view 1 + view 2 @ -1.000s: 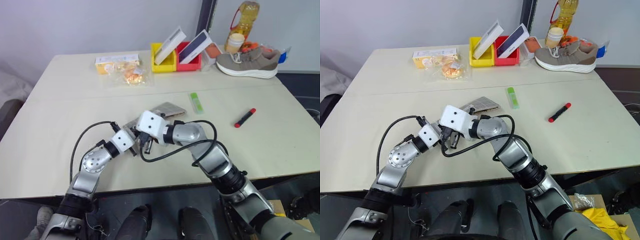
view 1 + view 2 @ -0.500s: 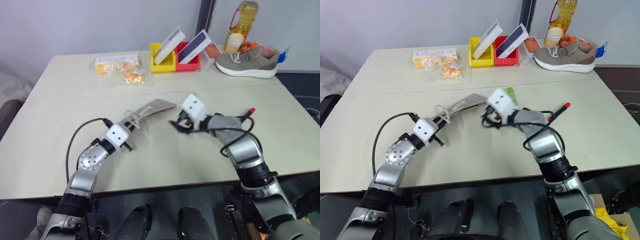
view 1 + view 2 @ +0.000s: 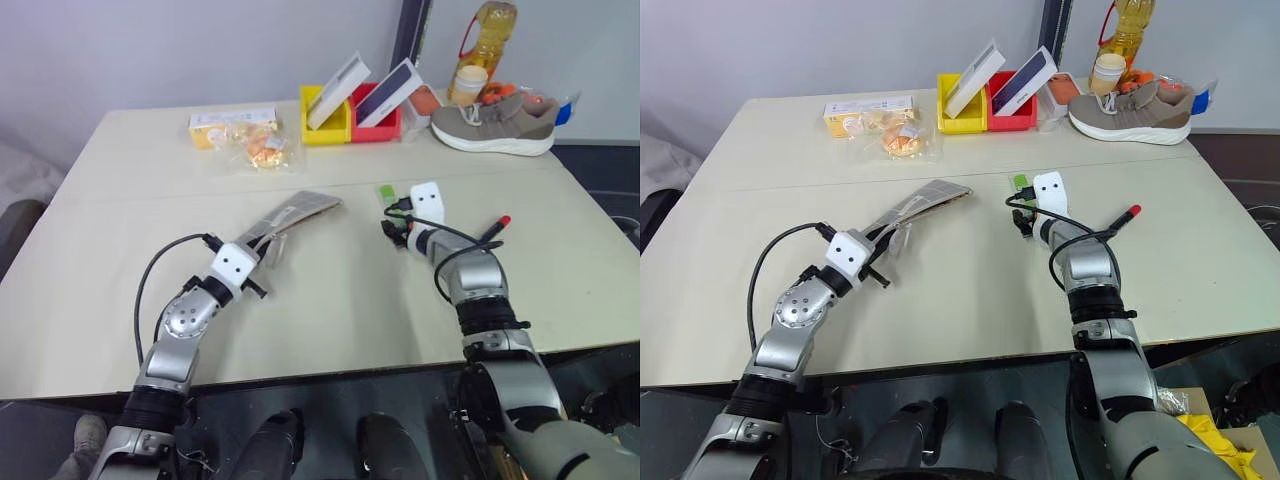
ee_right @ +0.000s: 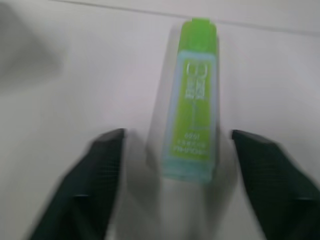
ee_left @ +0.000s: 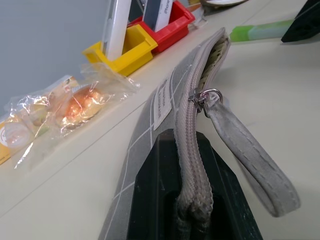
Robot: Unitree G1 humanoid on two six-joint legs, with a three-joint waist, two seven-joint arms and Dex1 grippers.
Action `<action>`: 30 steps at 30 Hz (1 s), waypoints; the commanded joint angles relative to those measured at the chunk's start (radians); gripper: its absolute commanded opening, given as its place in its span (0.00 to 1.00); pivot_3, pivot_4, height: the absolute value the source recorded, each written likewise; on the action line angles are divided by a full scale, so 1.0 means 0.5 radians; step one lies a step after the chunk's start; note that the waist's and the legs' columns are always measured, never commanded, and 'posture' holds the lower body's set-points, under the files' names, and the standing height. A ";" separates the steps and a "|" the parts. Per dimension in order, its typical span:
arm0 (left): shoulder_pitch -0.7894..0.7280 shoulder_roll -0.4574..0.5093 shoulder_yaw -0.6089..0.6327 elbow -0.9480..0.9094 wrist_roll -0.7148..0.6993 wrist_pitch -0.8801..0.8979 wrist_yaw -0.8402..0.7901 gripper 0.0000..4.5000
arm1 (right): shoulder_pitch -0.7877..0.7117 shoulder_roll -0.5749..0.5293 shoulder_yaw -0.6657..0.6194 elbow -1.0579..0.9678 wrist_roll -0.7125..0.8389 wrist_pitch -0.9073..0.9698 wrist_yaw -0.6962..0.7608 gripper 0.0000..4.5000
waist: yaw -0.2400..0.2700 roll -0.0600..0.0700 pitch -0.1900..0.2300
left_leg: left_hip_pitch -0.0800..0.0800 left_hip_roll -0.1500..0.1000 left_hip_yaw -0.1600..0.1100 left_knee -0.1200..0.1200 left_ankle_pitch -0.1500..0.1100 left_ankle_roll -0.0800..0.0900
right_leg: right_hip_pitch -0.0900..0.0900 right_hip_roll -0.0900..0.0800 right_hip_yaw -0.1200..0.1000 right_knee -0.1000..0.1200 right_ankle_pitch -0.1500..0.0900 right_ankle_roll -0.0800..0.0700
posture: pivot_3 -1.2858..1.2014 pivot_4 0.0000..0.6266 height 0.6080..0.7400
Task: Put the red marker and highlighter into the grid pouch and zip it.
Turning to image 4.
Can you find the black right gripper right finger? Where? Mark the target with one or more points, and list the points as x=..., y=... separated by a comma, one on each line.
x=277, y=187

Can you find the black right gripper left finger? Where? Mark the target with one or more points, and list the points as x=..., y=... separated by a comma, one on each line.
x=82, y=190

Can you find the green highlighter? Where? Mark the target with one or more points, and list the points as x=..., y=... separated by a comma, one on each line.
x=195, y=105

